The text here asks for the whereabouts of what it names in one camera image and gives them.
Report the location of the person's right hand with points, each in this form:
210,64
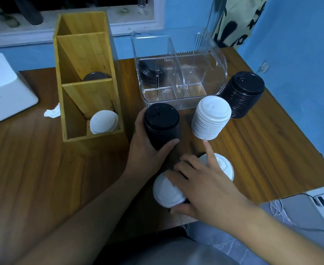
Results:
214,195

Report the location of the person's left hand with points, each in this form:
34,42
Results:
142,162

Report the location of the wooden three-compartment organizer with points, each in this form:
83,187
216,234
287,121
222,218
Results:
90,96

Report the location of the pile of black and white cup lids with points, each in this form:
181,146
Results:
149,73

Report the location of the short stack of black lids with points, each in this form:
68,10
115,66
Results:
246,82

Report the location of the person's left forearm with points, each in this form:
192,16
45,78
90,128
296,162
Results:
73,226

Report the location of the person's right forearm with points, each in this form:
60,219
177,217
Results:
289,240

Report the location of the white foam box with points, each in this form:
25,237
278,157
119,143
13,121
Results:
7,91

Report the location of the dark shoe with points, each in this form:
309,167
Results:
185,229

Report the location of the grey shirt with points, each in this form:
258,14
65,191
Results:
178,251

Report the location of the crumpled white tissue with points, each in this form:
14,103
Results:
52,112

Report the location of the clear plastic container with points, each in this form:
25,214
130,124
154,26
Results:
220,74

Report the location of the clear plastic water bottle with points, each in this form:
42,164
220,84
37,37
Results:
142,2

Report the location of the cream tote bag black print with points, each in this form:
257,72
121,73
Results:
239,19

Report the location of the dark glass vase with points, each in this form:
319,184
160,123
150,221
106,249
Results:
30,13

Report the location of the small potted plant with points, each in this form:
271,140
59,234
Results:
10,22

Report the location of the white window frame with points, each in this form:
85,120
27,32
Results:
137,26

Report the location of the white wall socket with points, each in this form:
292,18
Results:
264,67

